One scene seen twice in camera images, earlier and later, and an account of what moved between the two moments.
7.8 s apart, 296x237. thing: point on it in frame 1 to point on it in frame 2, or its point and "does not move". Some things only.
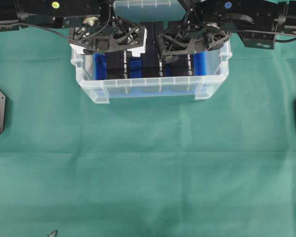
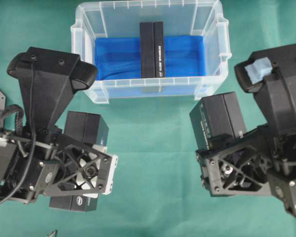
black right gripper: x=189 y=37 to x=243 y=167
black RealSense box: x=182 y=65 to x=216 y=116
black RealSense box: x=151 y=65 does not move
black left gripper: x=106 y=34 to x=48 y=164
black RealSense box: x=118 y=64 to x=90 y=127
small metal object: x=53 y=233 does not move
